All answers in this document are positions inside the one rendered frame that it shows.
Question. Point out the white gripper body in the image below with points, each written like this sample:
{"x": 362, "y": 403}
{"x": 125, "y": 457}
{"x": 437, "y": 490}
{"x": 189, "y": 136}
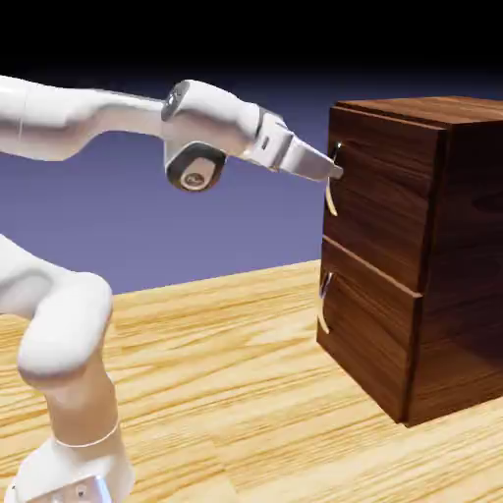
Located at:
{"x": 304, "y": 159}

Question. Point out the dark wood cabinet door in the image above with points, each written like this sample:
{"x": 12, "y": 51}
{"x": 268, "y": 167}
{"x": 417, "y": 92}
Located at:
{"x": 385, "y": 188}
{"x": 365, "y": 330}

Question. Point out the dark wood cabinet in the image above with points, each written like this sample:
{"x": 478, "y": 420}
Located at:
{"x": 452, "y": 255}

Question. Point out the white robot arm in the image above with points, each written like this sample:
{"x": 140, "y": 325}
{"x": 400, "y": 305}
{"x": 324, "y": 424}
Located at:
{"x": 70, "y": 114}

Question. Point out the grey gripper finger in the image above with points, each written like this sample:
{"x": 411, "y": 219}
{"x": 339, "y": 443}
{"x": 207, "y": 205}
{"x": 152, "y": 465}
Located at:
{"x": 337, "y": 171}

